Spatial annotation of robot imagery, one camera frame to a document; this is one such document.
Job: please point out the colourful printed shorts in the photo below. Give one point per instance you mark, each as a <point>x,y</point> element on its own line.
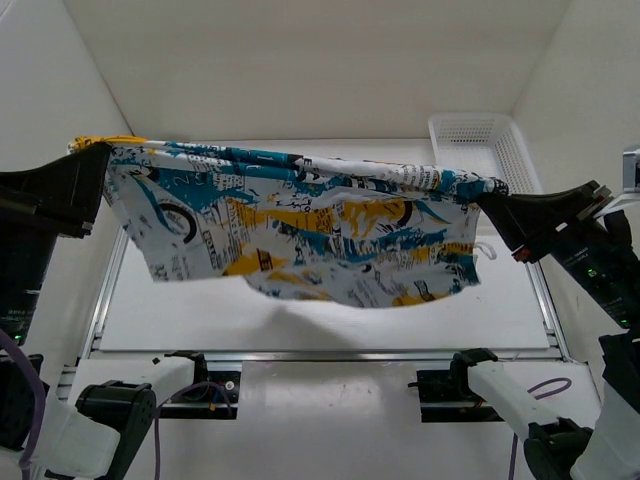
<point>358,233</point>

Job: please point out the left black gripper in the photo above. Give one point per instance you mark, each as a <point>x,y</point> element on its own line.
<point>64,193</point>

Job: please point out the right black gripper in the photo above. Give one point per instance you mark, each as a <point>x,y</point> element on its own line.
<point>531,217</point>

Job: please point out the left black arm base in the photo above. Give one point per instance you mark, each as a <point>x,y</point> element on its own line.
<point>209,403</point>

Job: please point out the front aluminium rail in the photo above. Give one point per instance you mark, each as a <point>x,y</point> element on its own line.
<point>370,355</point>

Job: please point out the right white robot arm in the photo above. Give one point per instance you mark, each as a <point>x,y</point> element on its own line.
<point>556,447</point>

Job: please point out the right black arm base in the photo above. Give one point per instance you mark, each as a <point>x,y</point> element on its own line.
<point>441,401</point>

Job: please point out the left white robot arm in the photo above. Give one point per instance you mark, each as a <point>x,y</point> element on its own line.
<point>99,436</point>

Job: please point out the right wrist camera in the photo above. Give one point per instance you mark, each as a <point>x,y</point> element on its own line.
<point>631,169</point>

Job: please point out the white plastic mesh basket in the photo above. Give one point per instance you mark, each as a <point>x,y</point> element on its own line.
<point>486,143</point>

